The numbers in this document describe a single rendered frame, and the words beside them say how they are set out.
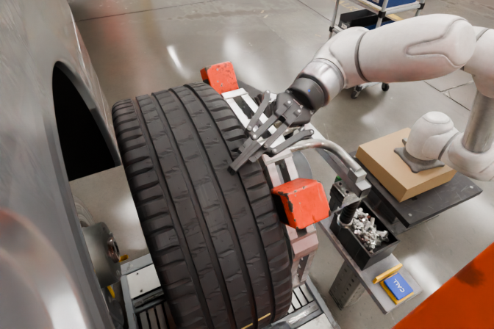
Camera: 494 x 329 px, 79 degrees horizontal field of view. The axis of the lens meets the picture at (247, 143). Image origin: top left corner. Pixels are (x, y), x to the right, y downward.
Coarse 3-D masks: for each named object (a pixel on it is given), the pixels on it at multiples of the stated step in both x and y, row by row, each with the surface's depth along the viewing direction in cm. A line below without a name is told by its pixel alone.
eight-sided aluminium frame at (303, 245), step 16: (224, 96) 74; (240, 96) 75; (240, 112) 70; (272, 128) 66; (272, 160) 61; (288, 160) 63; (272, 176) 61; (288, 176) 63; (288, 240) 62; (304, 240) 63; (304, 256) 69; (304, 272) 73
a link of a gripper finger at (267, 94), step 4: (268, 92) 58; (264, 96) 58; (268, 96) 58; (264, 100) 58; (268, 100) 58; (260, 104) 57; (264, 104) 57; (260, 108) 57; (264, 108) 57; (256, 112) 56; (260, 112) 57; (256, 116) 56; (260, 116) 59; (252, 120) 56; (256, 120) 56; (248, 124) 55; (252, 124) 55; (248, 128) 55; (252, 128) 55; (244, 132) 57
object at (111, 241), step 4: (108, 240) 73; (112, 240) 73; (108, 244) 72; (112, 244) 72; (116, 244) 76; (108, 248) 71; (112, 248) 72; (116, 248) 76; (112, 252) 71; (116, 252) 74; (112, 256) 71; (116, 256) 72; (120, 256) 76; (112, 260) 72; (116, 260) 72
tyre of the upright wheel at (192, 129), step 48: (144, 96) 69; (192, 96) 65; (144, 144) 55; (192, 144) 55; (240, 144) 57; (144, 192) 50; (192, 192) 52; (240, 192) 54; (192, 240) 50; (240, 240) 53; (192, 288) 50; (240, 288) 54; (288, 288) 59
